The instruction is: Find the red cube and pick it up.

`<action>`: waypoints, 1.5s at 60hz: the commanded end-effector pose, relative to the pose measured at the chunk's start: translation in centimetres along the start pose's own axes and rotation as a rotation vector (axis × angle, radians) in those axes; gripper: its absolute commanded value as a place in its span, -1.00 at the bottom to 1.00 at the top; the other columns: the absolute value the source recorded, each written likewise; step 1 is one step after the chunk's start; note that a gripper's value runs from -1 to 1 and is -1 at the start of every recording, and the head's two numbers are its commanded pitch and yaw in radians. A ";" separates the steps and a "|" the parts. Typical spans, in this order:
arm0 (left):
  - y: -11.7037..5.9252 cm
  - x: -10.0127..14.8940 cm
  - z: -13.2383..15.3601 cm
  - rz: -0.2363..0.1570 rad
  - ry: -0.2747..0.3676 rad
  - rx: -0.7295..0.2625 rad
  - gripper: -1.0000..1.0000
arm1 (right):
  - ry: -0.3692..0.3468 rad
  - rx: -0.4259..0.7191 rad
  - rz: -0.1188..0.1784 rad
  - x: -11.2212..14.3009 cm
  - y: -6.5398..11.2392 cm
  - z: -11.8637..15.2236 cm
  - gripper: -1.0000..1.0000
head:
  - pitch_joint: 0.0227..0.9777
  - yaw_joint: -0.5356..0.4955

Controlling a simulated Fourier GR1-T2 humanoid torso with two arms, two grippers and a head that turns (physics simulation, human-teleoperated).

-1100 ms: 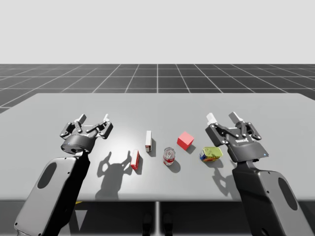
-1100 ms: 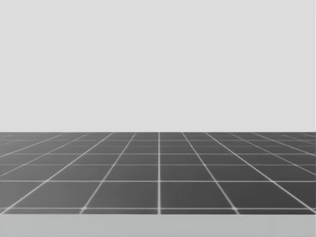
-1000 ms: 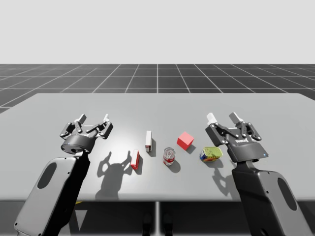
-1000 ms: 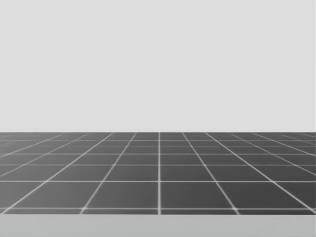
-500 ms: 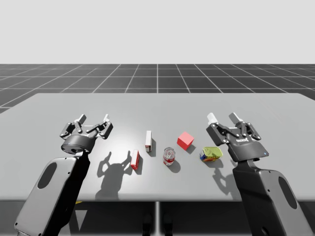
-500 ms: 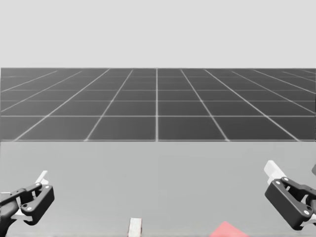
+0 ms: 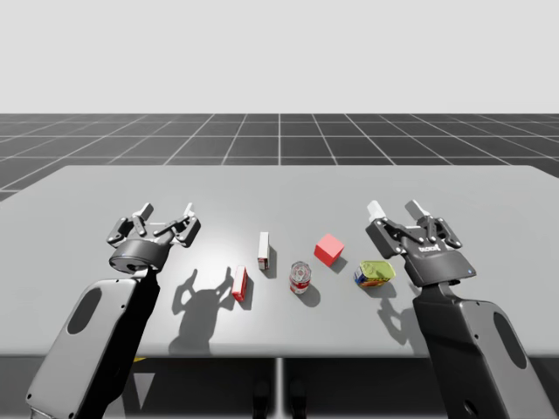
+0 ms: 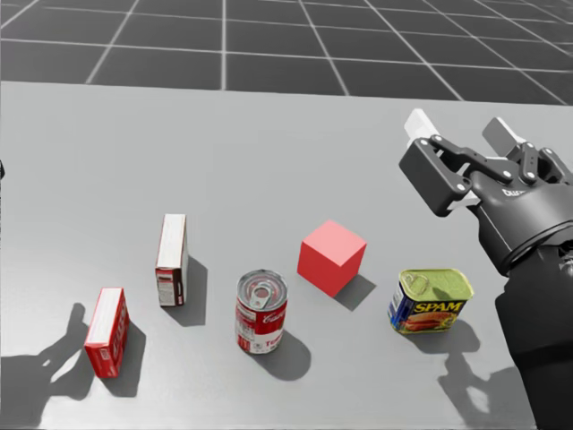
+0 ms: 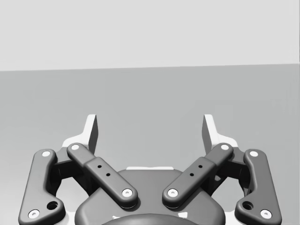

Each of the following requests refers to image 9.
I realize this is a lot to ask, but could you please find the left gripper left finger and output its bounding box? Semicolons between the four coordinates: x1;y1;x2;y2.
18;114;139;225

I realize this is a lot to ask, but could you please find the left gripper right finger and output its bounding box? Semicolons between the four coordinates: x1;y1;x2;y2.
162;114;282;225

